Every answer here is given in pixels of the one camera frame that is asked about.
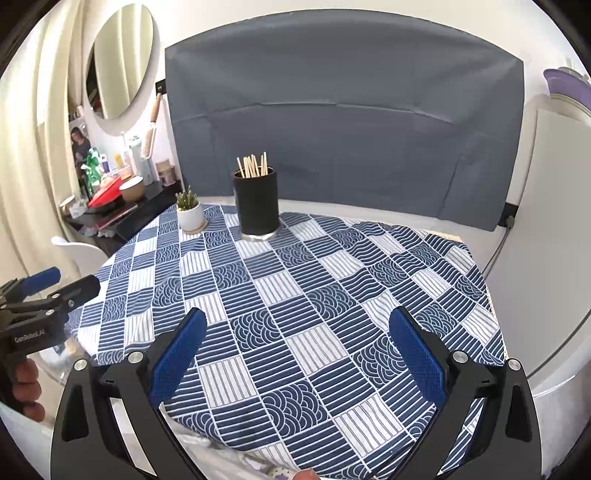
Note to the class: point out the bunch of wooden chopsticks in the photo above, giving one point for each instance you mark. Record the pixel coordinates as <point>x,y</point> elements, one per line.
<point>251,168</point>

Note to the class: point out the succulent in white pot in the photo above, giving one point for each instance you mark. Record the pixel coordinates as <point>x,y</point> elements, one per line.
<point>190,217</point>

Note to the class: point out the printed photo card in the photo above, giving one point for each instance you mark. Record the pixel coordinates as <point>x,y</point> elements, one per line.
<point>79,143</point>

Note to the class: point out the beige curtain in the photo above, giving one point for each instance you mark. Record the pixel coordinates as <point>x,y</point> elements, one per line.
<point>37,138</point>

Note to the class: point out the person's left hand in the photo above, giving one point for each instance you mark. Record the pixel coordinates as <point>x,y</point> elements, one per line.
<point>27,390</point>

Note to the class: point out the white board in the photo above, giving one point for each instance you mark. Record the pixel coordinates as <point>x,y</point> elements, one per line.
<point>545,230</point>

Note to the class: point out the white chair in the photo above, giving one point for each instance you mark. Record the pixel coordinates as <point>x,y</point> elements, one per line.
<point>78,249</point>

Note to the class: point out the white bottle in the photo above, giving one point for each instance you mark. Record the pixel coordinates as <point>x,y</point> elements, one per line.
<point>134,157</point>

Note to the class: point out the black chopstick holder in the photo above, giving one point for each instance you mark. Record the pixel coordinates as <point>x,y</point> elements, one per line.
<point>256,207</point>

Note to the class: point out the round wall mirror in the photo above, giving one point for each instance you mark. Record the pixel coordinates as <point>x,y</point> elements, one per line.
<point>120,60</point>

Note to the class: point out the wooden hairbrush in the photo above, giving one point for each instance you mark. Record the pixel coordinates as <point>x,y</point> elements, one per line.
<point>148,138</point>

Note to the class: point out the dark red flat case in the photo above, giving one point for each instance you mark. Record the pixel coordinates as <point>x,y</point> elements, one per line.
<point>117,214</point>

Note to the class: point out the person's right hand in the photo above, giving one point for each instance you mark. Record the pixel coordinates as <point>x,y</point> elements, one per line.
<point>306,475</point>

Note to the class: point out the green snack packet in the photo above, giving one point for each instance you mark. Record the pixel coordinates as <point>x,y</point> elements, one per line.
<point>92,168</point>

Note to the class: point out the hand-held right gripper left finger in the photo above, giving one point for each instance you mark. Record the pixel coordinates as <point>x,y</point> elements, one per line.
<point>178,360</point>

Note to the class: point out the grey backdrop cloth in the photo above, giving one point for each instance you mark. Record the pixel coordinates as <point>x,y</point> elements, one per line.
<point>346,115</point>

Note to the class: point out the blue patterned tablecloth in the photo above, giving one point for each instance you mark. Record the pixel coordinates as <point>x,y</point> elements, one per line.
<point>286,295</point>

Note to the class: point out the beige bowl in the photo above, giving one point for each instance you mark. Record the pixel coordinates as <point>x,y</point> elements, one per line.
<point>131,189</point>

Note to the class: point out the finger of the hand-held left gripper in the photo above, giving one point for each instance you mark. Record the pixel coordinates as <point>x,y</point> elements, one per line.
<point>78,290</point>
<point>44,278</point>

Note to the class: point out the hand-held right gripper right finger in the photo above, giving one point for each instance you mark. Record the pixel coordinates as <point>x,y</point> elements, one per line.
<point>418,360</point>

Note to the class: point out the wooden pot saucer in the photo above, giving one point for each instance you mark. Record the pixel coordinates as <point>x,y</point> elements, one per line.
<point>201,228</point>

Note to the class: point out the black side table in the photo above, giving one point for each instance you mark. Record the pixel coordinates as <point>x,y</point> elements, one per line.
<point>138,217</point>

